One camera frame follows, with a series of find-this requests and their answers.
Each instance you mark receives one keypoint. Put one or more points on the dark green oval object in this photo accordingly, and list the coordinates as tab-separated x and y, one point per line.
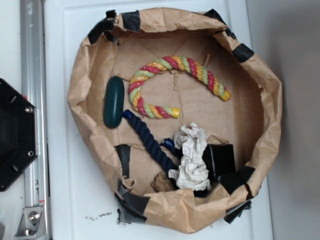
113	102

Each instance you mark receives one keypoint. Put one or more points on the crumpled white paper towel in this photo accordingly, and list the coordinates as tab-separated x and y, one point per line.
192	172

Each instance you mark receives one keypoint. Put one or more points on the aluminium extrusion rail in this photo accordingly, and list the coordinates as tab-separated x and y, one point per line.
36	176

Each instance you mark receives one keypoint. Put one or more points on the brown paper bag container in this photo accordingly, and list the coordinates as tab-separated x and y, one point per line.
178	67

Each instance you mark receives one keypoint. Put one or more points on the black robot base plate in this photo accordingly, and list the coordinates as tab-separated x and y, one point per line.
17	135

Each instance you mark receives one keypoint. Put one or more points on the metal corner bracket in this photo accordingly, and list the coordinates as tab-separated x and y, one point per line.
32	225

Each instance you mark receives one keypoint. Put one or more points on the black cube block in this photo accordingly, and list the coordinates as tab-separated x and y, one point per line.
219	159

